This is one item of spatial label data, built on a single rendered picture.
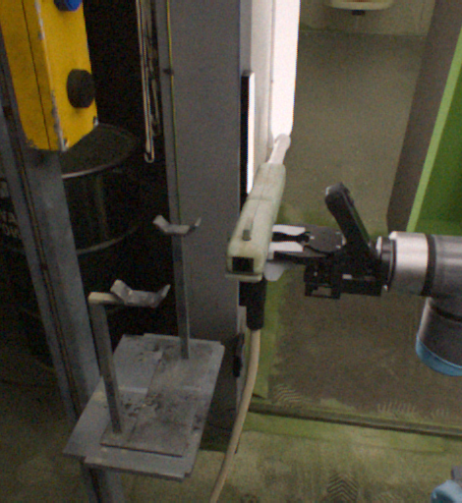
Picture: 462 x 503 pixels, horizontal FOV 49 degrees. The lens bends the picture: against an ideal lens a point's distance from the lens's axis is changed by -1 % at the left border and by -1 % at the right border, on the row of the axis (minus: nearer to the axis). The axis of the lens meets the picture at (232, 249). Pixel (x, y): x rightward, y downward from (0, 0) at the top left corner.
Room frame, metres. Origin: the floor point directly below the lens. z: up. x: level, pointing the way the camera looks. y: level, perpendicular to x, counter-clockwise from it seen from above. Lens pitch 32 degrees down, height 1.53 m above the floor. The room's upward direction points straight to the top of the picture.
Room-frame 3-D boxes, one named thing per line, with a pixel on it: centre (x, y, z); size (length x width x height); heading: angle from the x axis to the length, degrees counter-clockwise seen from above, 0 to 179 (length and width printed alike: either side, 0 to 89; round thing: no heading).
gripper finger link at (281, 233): (0.67, -0.07, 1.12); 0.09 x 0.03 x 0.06; 72
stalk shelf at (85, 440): (0.68, 0.15, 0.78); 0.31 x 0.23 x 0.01; 170
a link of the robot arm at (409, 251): (0.62, -0.25, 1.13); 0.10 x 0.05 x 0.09; 170
